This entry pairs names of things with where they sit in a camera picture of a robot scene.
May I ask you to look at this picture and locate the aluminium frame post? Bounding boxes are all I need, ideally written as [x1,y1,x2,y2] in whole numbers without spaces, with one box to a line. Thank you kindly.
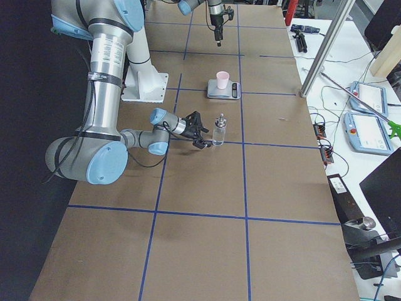
[300,0,355,98]

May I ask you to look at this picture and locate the clear glass sauce bottle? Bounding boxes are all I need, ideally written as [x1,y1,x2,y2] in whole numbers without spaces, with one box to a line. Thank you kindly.
[212,113,227,146]

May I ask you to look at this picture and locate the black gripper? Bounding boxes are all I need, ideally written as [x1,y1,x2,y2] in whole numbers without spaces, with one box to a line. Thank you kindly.
[209,4,234,47]
[181,111,212,149]

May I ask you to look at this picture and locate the pink plastic cup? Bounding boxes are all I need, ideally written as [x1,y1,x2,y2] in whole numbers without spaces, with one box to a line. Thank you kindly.
[216,71,230,90]

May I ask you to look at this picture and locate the digital kitchen scale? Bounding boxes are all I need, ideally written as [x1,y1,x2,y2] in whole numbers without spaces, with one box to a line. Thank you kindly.
[207,79,241,100]

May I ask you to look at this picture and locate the black folded tripod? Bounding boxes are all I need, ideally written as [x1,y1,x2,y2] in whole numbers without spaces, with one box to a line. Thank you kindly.
[293,29,308,53]

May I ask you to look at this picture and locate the near blue teach pendant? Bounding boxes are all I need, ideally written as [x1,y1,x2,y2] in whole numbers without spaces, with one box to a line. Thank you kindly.
[343,112,393,156]

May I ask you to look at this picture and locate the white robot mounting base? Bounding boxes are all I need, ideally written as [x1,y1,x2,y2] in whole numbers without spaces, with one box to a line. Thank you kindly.
[122,28,169,103]

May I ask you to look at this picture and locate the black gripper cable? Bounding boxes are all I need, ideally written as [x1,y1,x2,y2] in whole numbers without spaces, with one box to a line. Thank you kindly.
[205,0,217,32]

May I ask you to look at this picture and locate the blue teach pendant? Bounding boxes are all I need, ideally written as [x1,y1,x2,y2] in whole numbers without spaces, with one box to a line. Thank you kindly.
[343,112,393,156]
[350,81,388,117]

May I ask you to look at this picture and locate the brown paper table cover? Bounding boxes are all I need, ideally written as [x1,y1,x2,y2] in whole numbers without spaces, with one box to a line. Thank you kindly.
[30,3,359,300]

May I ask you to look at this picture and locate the black power strip box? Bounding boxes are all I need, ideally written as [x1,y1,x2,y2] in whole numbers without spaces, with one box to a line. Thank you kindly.
[327,174,365,224]

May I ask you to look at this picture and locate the red cylinder object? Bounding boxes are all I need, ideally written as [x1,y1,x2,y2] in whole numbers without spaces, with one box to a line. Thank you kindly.
[284,0,299,26]

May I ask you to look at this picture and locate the black monitor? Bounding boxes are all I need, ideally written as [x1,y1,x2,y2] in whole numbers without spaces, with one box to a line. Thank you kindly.
[360,149,401,238]

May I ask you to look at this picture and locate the far blue teach pendant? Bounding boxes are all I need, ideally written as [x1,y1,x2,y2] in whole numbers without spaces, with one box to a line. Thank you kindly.
[350,81,388,117]

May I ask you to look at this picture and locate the folded blue umbrella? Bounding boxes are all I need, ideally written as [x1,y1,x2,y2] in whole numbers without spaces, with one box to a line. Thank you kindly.
[290,24,320,34]

